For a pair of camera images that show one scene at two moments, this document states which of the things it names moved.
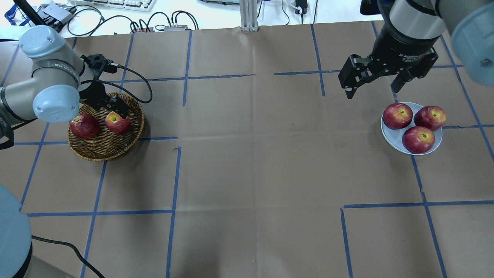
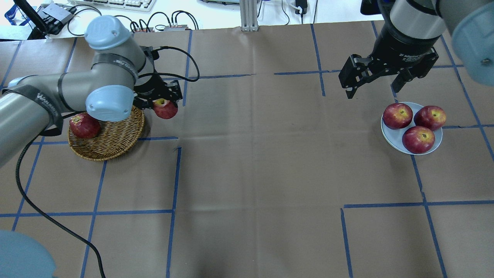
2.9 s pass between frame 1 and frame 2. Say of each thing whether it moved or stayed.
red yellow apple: moved
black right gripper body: stayed
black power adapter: stayed
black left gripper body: moved
